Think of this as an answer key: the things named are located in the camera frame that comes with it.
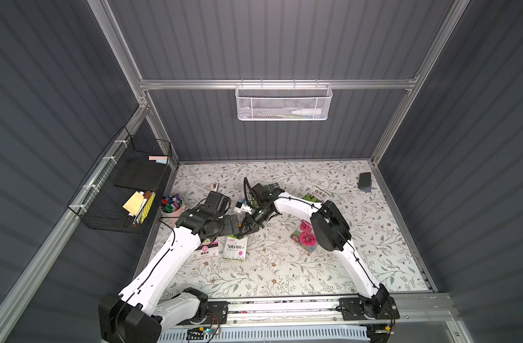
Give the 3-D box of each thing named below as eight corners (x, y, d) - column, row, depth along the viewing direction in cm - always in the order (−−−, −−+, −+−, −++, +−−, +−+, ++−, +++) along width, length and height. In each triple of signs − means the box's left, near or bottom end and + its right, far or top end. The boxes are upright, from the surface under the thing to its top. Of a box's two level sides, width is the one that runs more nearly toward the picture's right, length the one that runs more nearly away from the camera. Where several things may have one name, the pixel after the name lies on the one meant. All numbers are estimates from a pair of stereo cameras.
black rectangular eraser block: (357, 190, 110) (360, 185, 107) (358, 175, 117) (361, 170, 114) (368, 192, 109) (371, 187, 106) (368, 177, 116) (371, 172, 113)
